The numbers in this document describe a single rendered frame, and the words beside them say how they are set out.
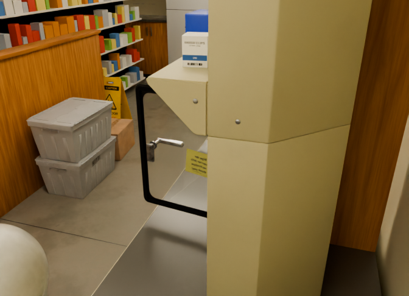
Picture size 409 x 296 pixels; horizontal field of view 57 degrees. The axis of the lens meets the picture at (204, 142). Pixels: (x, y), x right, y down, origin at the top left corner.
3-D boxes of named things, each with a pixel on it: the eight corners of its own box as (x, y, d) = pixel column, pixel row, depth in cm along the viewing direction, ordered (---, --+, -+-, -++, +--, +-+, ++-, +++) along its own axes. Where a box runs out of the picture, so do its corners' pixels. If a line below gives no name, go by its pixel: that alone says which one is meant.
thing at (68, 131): (118, 136, 336) (114, 100, 322) (78, 166, 284) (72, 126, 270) (77, 130, 347) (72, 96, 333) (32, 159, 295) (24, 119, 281)
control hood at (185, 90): (243, 88, 96) (245, 47, 92) (207, 137, 68) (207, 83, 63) (200, 84, 99) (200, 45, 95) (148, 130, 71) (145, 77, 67)
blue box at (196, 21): (239, 50, 89) (241, 10, 85) (229, 59, 80) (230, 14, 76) (199, 47, 92) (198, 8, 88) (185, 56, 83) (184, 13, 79)
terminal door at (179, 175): (230, 224, 113) (235, 96, 96) (143, 201, 124) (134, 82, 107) (231, 223, 113) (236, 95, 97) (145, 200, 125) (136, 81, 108)
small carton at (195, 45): (211, 62, 77) (211, 32, 75) (207, 67, 73) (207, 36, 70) (187, 61, 78) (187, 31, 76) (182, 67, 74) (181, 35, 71)
